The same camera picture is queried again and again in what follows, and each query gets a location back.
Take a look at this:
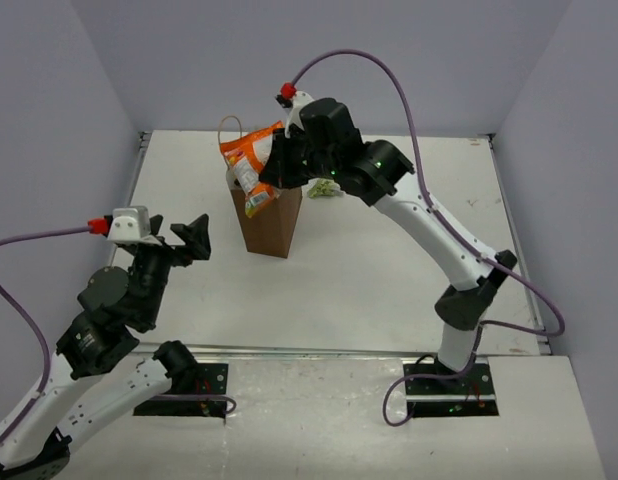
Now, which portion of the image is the brown paper bag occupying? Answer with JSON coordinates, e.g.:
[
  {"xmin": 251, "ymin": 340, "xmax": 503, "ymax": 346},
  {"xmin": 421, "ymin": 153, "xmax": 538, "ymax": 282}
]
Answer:
[{"xmin": 217, "ymin": 114, "xmax": 304, "ymax": 260}]

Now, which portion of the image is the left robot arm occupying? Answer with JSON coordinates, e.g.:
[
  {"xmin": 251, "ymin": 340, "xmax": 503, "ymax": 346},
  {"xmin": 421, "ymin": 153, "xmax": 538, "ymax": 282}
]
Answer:
[{"xmin": 0, "ymin": 207, "xmax": 211, "ymax": 479}]

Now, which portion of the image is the orange Reese's packet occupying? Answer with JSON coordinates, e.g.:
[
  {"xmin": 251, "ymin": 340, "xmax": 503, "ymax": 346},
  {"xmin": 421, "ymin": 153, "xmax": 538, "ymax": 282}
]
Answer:
[{"xmin": 219, "ymin": 121, "xmax": 284, "ymax": 218}]

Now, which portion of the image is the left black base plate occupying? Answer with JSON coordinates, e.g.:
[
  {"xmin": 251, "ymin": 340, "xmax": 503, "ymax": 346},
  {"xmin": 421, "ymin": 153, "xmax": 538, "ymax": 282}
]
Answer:
[{"xmin": 133, "ymin": 363, "xmax": 229, "ymax": 419}]

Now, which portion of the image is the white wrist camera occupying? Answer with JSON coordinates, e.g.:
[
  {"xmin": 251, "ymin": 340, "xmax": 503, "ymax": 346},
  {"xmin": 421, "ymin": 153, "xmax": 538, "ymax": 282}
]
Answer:
[
  {"xmin": 276, "ymin": 82, "xmax": 314, "ymax": 138},
  {"xmin": 107, "ymin": 206, "xmax": 154, "ymax": 245}
]

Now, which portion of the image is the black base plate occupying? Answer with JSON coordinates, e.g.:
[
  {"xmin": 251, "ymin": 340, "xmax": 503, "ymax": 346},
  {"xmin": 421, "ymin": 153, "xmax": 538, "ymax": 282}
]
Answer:
[
  {"xmin": 133, "ymin": 363, "xmax": 229, "ymax": 419},
  {"xmin": 405, "ymin": 360, "xmax": 499, "ymax": 419}
]

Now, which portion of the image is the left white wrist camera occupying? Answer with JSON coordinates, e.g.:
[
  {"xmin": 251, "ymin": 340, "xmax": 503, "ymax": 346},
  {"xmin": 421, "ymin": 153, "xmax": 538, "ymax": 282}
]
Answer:
[{"xmin": 107, "ymin": 206, "xmax": 154, "ymax": 245}]

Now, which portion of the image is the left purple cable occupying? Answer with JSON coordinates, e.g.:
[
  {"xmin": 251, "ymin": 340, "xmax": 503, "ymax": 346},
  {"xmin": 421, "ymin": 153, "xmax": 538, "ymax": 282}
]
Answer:
[{"xmin": 0, "ymin": 224, "xmax": 238, "ymax": 451}]

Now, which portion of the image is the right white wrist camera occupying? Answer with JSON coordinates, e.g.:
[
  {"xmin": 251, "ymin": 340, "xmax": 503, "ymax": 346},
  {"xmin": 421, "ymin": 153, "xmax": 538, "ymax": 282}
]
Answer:
[{"xmin": 276, "ymin": 82, "xmax": 314, "ymax": 138}]

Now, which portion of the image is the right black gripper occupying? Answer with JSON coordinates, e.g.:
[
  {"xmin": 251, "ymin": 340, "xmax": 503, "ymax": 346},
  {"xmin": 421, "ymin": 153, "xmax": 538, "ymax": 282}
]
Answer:
[{"xmin": 260, "ymin": 124, "xmax": 341, "ymax": 189}]

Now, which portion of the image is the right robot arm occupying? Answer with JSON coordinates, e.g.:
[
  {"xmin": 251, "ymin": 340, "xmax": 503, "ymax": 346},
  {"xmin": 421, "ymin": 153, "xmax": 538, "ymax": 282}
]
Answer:
[{"xmin": 259, "ymin": 92, "xmax": 517, "ymax": 393}]

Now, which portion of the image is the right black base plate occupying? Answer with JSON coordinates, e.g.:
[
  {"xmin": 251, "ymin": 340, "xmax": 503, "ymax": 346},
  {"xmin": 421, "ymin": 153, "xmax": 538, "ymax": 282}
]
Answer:
[{"xmin": 405, "ymin": 360, "xmax": 499, "ymax": 419}]

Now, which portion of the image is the green candy packet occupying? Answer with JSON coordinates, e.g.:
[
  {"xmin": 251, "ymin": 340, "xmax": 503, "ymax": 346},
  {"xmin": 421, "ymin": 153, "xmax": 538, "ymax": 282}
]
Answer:
[{"xmin": 307, "ymin": 179, "xmax": 344, "ymax": 199}]

